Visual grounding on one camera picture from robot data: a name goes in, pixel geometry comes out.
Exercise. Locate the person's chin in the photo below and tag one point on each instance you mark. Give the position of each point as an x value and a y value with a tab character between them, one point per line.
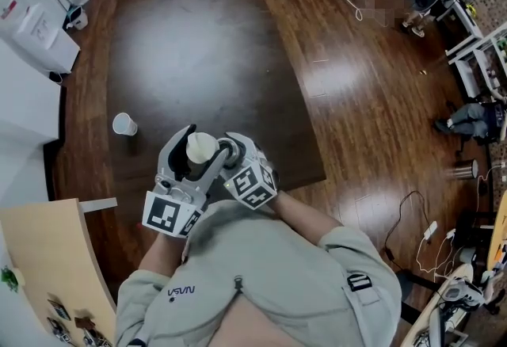
257	325

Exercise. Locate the person's beige shirt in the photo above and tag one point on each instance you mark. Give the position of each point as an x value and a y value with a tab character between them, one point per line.
269	250

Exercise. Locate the pile of small electronic devices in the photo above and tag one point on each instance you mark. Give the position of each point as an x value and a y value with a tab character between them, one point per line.
85	323

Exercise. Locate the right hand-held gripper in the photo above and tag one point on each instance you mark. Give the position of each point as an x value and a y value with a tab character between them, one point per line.
251	187

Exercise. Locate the person's left forearm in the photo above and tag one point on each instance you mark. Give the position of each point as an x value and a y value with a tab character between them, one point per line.
162	258

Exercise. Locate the white power adapter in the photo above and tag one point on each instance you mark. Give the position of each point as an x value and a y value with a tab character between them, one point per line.
430	229

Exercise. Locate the small potted plant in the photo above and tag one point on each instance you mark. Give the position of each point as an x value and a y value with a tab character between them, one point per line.
10	278

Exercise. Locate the dark wooden table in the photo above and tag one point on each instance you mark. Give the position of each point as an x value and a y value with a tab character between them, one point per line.
198	60

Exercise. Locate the light wooden table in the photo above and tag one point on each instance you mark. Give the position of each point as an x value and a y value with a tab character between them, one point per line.
43	246

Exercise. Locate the clear plastic cup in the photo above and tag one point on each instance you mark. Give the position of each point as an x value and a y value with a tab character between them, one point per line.
123	123

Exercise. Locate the cream plastic knob part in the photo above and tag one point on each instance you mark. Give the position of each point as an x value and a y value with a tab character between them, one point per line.
202	147

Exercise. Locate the person's right forearm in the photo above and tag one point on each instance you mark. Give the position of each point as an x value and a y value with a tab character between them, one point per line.
305	214

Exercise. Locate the light wooden desk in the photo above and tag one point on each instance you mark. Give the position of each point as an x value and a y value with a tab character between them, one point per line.
463	272

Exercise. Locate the round wooden table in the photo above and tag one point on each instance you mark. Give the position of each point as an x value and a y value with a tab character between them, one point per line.
500	226

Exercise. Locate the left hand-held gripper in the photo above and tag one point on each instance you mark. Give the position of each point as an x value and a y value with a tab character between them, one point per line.
162	214

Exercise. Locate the white bucket with teal rim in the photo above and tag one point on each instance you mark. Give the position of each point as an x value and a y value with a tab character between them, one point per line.
79	18

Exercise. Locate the white water dispenser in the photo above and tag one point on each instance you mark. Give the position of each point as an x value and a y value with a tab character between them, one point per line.
43	36

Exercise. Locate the steel cylinder bin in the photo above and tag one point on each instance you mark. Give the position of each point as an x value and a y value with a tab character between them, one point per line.
464	169

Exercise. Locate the white shelving unit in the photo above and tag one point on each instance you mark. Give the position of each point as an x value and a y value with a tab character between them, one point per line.
467	76

